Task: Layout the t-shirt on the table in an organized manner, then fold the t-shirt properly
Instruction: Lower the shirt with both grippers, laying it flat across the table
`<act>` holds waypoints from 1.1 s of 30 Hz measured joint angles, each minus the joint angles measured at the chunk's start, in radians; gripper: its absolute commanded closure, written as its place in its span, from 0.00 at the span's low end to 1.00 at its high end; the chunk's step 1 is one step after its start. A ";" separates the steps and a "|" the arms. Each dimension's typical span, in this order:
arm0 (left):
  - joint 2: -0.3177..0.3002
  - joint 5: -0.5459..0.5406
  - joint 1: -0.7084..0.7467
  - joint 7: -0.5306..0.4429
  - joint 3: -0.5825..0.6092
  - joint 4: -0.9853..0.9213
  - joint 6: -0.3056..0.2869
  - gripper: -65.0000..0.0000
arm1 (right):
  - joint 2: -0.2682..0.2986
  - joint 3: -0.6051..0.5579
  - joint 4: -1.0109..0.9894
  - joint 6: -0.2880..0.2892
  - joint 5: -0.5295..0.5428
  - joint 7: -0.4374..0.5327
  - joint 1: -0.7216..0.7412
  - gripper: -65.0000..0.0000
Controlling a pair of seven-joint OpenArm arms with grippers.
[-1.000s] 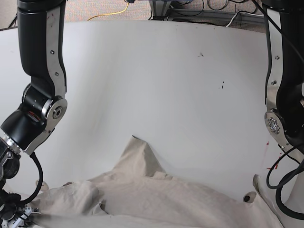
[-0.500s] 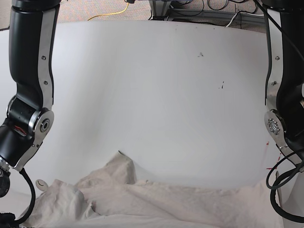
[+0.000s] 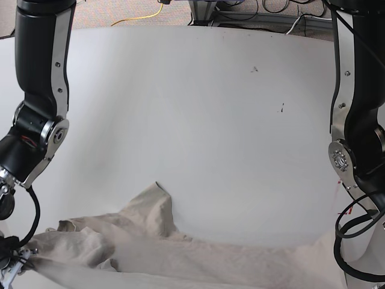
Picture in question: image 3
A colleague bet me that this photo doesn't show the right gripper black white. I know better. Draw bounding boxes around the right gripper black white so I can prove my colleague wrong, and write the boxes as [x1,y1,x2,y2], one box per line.
[1,237,39,289]

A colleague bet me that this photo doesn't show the beige grey t-shirt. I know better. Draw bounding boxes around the beige grey t-shirt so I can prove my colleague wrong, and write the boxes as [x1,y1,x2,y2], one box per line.
[27,184,346,288]

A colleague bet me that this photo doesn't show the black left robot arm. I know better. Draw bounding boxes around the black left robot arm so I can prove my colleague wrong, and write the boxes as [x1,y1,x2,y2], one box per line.
[324,1,384,285]

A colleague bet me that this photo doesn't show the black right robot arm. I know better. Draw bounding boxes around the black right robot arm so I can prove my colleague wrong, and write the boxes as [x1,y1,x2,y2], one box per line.
[1,1,76,288]

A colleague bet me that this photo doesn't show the red tape rectangle marking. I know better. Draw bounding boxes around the red tape rectangle marking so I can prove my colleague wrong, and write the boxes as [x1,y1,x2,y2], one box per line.
[334,179,353,215]

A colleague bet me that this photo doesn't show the yellow cable on floor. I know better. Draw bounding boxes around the yellow cable on floor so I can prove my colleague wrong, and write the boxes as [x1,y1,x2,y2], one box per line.
[110,2,164,27]

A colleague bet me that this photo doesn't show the aluminium frame rail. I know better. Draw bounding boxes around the aluminium frame rail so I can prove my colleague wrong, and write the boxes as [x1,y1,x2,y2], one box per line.
[188,1,332,35]

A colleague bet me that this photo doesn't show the black coiled cables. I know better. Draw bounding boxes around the black coiled cables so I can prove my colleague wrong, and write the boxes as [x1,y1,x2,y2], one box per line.
[333,192,385,282]

